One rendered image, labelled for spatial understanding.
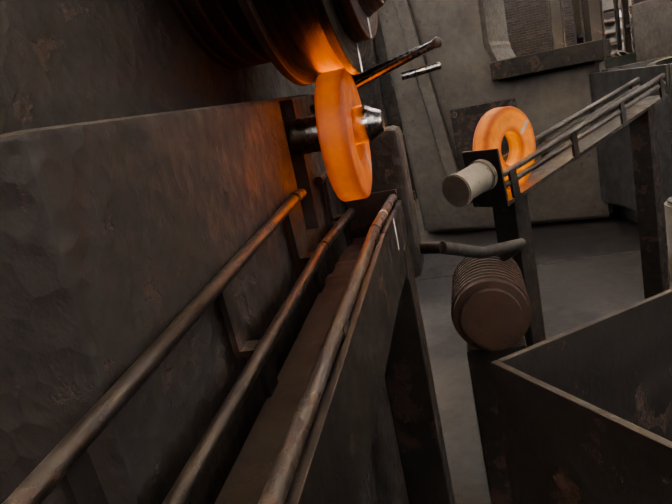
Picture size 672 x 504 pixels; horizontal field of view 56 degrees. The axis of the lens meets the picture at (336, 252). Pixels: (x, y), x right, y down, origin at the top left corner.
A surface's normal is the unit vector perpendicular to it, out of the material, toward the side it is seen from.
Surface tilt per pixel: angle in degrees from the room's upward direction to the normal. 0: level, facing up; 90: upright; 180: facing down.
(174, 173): 90
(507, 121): 90
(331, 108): 63
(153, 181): 90
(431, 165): 90
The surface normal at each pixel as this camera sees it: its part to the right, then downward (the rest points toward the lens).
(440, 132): -0.42, 0.29
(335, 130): -0.21, 0.09
